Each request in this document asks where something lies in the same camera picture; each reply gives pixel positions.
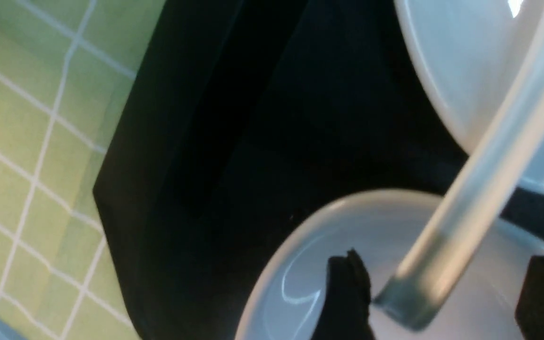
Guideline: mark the white square dish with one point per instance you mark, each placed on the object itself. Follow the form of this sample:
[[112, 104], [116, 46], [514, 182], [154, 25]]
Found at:
[[465, 54], [382, 226]]

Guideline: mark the white soup spoon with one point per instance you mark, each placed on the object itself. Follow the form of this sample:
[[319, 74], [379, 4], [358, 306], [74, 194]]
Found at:
[[437, 260]]

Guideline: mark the black serving tray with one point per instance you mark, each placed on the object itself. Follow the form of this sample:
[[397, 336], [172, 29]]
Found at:
[[248, 116]]

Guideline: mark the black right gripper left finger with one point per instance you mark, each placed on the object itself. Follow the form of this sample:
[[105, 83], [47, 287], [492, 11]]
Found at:
[[345, 312]]

